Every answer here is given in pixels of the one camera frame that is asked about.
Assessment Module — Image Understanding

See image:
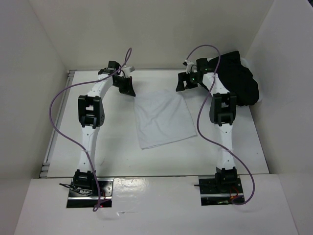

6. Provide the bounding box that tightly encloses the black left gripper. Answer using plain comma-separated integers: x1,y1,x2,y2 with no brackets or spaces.
113,76,136,97

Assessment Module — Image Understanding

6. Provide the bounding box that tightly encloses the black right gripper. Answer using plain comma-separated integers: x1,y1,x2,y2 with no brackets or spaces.
176,70,201,92

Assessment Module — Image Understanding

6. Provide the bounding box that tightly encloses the white skirt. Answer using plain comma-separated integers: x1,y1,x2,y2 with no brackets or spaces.
134,90,197,149

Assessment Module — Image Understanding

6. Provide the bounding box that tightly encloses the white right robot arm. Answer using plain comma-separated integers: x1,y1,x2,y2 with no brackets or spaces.
176,58,238,193

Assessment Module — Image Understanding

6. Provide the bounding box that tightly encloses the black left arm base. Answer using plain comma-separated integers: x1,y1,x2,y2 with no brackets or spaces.
59,170,114,209

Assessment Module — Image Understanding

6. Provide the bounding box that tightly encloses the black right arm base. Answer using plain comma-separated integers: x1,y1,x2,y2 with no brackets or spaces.
194,176,245,206

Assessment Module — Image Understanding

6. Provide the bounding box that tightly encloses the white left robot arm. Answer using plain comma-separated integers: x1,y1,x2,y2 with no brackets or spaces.
73,61,135,196

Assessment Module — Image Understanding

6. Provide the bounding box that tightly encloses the black skirt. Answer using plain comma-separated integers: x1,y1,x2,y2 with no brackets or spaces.
206,50,260,107

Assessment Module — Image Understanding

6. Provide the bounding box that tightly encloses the white laundry basket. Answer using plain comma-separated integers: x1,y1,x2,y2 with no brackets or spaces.
205,56,264,106

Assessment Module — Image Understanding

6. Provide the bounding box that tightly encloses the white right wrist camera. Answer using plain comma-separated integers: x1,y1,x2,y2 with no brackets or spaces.
183,59,196,73

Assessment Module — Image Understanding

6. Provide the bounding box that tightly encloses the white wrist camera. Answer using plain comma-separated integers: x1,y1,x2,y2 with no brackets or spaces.
121,66,135,77
183,59,196,73

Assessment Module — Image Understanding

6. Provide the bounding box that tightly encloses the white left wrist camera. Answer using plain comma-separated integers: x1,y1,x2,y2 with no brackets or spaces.
121,66,135,77

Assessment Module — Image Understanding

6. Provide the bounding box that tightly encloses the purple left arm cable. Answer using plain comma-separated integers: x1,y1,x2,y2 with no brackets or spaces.
49,47,133,212

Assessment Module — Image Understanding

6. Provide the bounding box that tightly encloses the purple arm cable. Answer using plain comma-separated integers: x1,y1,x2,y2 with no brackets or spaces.
185,44,256,205
49,47,133,212

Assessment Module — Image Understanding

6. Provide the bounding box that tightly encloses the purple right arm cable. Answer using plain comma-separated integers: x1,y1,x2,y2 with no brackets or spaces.
185,44,256,205

